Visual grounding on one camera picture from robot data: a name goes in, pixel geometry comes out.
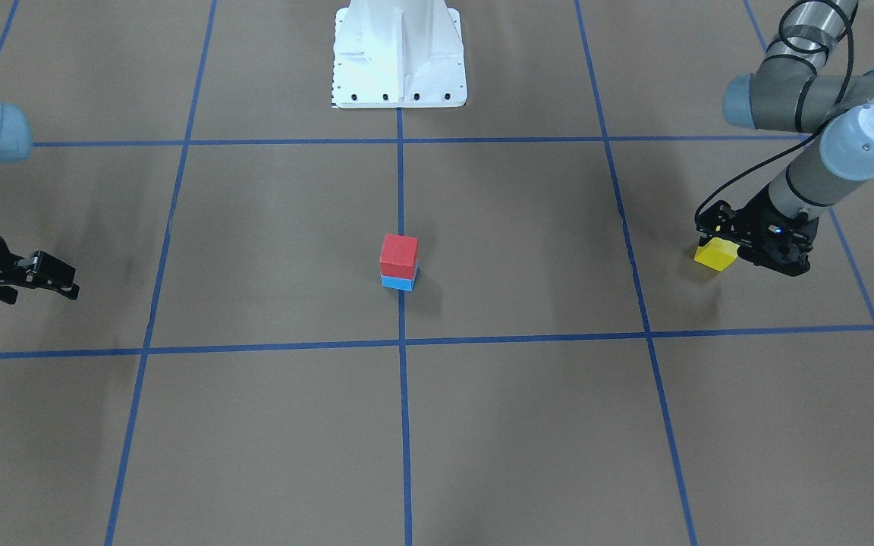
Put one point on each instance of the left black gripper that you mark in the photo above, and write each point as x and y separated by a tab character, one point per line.
749	220

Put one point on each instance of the yellow cube block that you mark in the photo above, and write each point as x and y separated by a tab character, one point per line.
716	253

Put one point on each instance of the blue cube block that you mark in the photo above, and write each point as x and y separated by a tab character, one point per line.
400	283

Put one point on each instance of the red cube block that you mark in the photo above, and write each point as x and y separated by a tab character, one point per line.
398	256

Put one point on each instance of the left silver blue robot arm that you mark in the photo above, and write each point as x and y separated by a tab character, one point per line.
804	85

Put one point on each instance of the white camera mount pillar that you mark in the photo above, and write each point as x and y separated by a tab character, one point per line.
398	54

